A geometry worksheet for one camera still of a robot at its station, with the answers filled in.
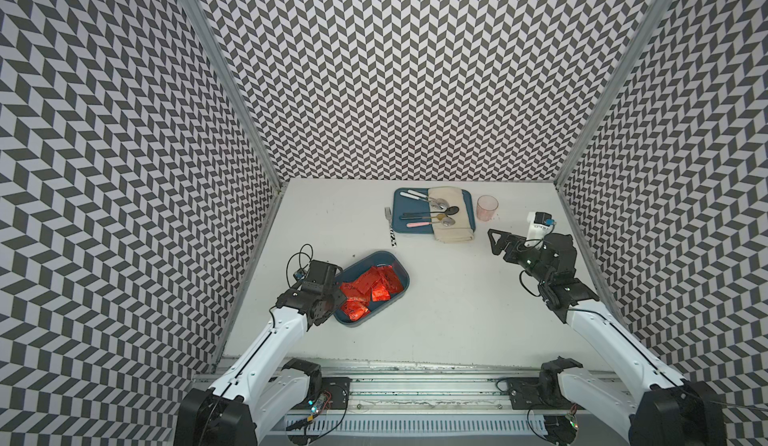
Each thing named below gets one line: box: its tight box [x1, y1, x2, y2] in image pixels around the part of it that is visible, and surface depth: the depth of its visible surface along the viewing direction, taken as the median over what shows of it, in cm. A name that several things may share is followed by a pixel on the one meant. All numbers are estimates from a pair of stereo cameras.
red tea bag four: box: [371, 285, 390, 302], surface depth 90 cm
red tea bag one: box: [352, 266, 382, 294], surface depth 90 cm
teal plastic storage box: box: [333, 251, 411, 327], surface depth 90 cm
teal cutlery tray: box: [392, 187, 476, 234], surface depth 111 cm
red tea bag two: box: [378, 265, 404, 294], surface depth 93 cm
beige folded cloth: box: [428, 186, 474, 243], surface depth 108 cm
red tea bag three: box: [340, 297, 371, 321], surface depth 86 cm
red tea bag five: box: [340, 282, 365, 299], surface depth 88 cm
